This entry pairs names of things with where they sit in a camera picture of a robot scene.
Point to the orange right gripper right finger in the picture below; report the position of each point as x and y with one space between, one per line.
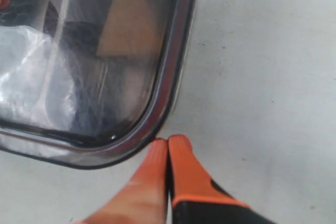
196 197

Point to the yellow cheese wedge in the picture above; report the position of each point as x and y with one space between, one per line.
131 29

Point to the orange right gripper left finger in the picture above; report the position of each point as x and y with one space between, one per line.
144 197

